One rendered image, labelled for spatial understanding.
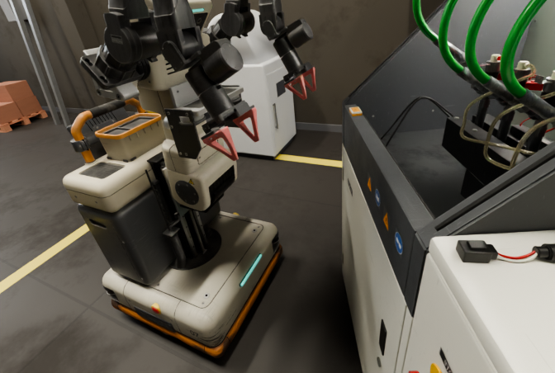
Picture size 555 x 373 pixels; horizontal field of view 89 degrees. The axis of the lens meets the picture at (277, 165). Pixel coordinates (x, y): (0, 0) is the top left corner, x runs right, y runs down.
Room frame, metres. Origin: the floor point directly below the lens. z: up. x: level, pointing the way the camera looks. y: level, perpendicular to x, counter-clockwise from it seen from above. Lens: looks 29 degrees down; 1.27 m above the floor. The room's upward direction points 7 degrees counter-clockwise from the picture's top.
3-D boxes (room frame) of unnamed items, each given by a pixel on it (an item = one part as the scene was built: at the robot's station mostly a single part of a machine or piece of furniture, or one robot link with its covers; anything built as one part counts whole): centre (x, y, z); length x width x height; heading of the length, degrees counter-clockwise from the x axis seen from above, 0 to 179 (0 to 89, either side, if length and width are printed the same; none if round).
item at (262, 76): (2.71, 0.14, 0.63); 0.64 x 0.55 x 1.27; 61
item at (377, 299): (0.63, -0.23, 0.44); 0.65 x 0.02 x 0.68; 175
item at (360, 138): (0.62, -0.24, 0.87); 0.62 x 0.04 x 0.16; 175
